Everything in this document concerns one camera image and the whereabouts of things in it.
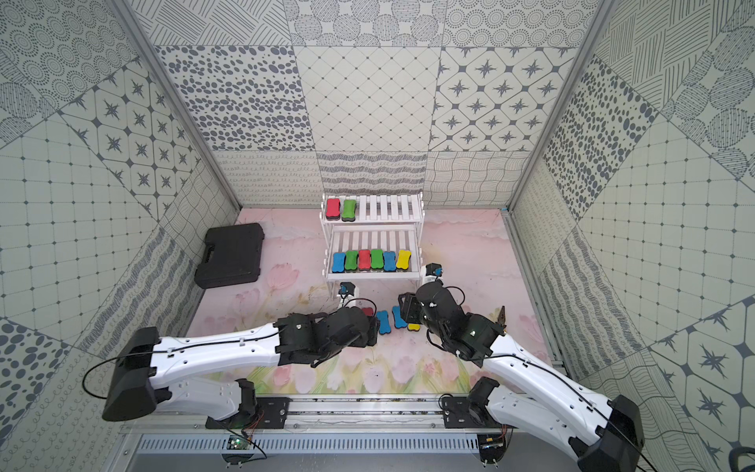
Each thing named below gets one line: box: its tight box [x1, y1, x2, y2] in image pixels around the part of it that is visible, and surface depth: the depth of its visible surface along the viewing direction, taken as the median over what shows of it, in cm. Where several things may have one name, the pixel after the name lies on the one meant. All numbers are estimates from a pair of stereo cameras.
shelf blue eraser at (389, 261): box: [383, 250, 397, 273], surface depth 88 cm
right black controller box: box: [477, 433, 505, 464], surface depth 73 cm
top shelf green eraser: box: [341, 198, 357, 223], surface depth 83 cm
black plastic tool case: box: [194, 222, 265, 290], surface depth 103 cm
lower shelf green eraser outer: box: [344, 249, 359, 272], surface depth 90 cm
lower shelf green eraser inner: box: [371, 248, 385, 270], surface depth 90 cm
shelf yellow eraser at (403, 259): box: [396, 248, 412, 271], surface depth 90 cm
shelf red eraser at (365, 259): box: [358, 249, 371, 270], surface depth 90 cm
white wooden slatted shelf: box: [318, 192, 425, 299], surface depth 88 cm
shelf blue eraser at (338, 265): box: [332, 251, 347, 274], surface depth 88 cm
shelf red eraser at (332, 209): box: [325, 197, 342, 222], surface depth 84 cm
